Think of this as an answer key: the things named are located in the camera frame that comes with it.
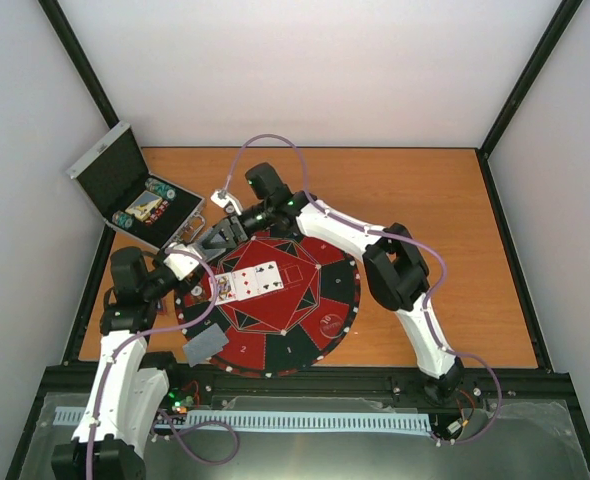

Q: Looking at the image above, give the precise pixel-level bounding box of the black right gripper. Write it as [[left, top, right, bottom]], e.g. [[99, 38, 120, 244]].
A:
[[202, 201, 272, 251]]

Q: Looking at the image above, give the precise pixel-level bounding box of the brown black hundred chip stack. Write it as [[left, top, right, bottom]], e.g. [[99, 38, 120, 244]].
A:
[[190, 285, 203, 297]]

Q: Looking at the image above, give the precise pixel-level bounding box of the queen of hearts card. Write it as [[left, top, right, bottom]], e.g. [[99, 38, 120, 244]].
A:
[[209, 273, 238, 305]]

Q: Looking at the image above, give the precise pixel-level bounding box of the diamonds face-up card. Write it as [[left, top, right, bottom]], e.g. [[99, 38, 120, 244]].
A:
[[232, 267, 260, 301]]

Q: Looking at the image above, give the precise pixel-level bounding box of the dealt card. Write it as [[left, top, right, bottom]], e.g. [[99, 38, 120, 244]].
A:
[[182, 324, 229, 367]]

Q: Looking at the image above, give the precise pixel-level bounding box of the clear dealer button disc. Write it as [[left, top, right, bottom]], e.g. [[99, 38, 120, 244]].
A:
[[319, 313, 344, 339]]

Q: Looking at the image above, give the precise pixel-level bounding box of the blue playing card deck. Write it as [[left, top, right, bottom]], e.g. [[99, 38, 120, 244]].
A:
[[190, 236, 218, 262]]

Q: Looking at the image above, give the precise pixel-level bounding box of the clubs face-up card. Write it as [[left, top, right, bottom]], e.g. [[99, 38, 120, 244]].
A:
[[254, 261, 284, 295]]

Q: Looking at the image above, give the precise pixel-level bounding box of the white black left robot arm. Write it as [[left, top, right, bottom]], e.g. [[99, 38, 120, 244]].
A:
[[51, 247, 183, 479]]

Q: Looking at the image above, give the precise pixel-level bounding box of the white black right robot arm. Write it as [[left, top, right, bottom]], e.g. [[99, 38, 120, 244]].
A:
[[198, 162, 464, 404]]

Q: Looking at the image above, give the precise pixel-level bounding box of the red black triangular token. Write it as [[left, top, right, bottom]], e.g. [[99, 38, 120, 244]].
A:
[[156, 299, 168, 315]]

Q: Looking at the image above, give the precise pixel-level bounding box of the red dice row in case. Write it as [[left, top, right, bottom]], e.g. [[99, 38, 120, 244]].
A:
[[144, 204, 167, 225]]

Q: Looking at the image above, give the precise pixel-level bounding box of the poker chip row in case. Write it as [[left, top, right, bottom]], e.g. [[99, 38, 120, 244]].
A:
[[145, 177, 177, 201]]

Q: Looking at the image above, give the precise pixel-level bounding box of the card box in case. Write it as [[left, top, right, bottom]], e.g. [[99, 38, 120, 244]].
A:
[[125, 191, 163, 222]]

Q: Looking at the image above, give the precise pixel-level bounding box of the round red black poker mat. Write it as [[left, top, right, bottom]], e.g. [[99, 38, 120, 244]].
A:
[[175, 228, 361, 378]]

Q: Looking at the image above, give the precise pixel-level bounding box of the aluminium poker chip case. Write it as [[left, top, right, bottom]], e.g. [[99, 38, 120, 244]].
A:
[[67, 121, 205, 249]]

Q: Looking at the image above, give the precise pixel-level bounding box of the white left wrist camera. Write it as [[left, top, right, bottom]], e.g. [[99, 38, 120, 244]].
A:
[[163, 243, 204, 280]]

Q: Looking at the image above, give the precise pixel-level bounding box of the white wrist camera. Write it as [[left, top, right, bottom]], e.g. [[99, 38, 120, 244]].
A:
[[210, 189, 243, 215], [163, 243, 204, 280]]

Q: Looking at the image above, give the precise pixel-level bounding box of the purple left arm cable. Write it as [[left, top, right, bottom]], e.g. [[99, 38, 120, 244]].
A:
[[85, 247, 241, 480]]

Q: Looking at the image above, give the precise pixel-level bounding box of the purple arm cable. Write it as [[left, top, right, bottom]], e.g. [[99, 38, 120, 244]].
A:
[[85, 247, 241, 480], [217, 133, 504, 446]]

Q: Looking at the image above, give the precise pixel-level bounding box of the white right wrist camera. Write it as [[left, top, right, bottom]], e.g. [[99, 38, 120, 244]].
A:
[[210, 189, 243, 215]]

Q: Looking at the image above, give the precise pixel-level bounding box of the light blue slotted cable duct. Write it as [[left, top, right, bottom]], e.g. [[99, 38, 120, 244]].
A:
[[53, 405, 432, 433]]

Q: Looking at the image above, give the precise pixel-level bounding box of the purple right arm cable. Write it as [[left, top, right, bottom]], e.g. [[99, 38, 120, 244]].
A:
[[217, 133, 504, 446]]

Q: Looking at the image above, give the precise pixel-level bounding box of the black frame rail front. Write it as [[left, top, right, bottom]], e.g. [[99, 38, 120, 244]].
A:
[[39, 364, 576, 406]]

